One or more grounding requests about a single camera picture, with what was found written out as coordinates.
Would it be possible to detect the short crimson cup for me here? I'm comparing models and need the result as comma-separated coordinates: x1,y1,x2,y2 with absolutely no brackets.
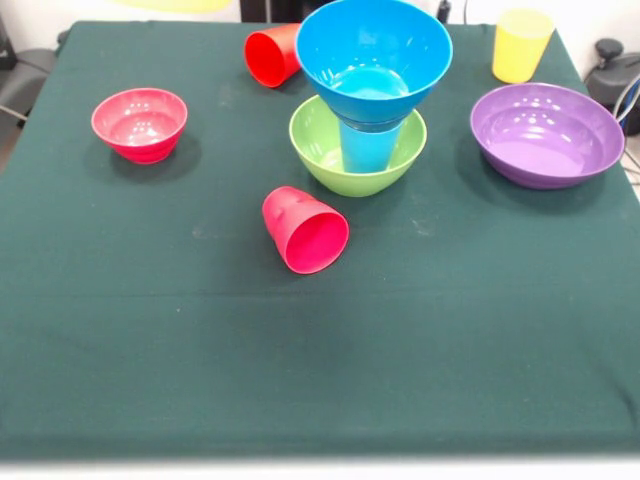
262,185,350,276

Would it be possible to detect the green bowl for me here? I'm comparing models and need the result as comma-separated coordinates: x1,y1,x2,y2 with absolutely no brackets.
288,94,428,198

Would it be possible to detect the light blue cup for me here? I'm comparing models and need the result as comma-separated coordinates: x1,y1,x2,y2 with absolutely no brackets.
339,122,403,174

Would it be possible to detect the small dark blue bowl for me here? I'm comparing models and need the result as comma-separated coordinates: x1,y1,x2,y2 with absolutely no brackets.
337,110,417,134

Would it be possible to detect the tall red cup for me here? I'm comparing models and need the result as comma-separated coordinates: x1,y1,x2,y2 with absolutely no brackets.
243,23,303,90

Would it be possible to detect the light blue bowl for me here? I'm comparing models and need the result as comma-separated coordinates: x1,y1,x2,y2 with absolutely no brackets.
293,0,454,124

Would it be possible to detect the purple bowl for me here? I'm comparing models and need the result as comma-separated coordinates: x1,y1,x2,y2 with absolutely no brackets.
469,83,626,190

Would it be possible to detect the large orange bowl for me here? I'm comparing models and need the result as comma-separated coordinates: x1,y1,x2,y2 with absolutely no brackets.
107,0,234,14

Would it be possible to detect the dark green tablecloth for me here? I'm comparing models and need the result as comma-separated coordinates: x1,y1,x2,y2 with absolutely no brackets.
0,19,640,459

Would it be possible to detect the small crimson bowl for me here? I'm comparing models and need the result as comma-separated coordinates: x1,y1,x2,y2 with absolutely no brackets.
90,87,189,165

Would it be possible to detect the yellow cup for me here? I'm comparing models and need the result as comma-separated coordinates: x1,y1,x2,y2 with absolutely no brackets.
492,8,557,85

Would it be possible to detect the black office chair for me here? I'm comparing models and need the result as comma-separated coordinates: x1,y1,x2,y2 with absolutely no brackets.
583,38,640,121
0,14,60,121

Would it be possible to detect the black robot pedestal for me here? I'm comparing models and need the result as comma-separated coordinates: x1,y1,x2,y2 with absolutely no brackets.
239,0,454,25

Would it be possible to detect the tangle of cables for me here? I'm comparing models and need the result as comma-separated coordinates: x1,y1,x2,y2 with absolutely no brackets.
605,74,640,174

